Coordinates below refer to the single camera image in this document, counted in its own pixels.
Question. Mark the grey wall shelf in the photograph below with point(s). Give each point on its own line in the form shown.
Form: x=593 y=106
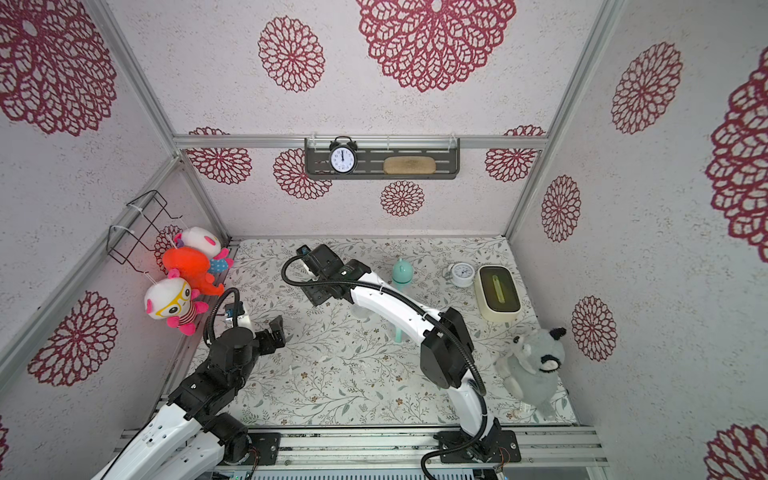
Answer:
x=370 y=158

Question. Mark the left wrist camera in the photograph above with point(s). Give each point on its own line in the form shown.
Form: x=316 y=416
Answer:
x=236 y=315

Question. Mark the grey white plush toy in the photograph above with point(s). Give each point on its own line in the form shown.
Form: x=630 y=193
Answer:
x=529 y=369

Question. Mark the white small alarm clock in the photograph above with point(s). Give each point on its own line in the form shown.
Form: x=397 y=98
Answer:
x=460 y=274

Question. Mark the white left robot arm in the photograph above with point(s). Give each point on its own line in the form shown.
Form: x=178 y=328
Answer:
x=191 y=434

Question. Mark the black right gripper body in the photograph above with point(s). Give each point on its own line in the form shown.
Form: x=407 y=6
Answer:
x=318 y=261

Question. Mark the black wire basket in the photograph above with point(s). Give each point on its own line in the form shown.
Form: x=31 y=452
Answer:
x=143 y=231

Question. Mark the orange plush toy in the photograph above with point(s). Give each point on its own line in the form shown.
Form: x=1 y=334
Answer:
x=193 y=266

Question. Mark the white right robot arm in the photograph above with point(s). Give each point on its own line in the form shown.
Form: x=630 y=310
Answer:
x=442 y=337

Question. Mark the white plush red striped outfit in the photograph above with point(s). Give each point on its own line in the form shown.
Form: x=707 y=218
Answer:
x=174 y=300

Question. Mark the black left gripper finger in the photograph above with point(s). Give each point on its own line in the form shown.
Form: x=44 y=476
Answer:
x=265 y=343
x=277 y=331

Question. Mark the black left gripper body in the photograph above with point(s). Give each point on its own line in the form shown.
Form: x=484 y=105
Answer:
x=256 y=350

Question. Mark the black alarm clock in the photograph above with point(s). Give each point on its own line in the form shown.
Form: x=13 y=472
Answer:
x=343 y=154

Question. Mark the mint bottle cap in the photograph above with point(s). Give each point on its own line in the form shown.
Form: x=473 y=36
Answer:
x=402 y=273

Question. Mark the white plush blue polka-dot outfit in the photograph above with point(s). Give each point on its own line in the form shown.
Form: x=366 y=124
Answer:
x=206 y=242

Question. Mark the cream box dark lid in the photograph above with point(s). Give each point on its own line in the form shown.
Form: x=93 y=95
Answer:
x=497 y=295

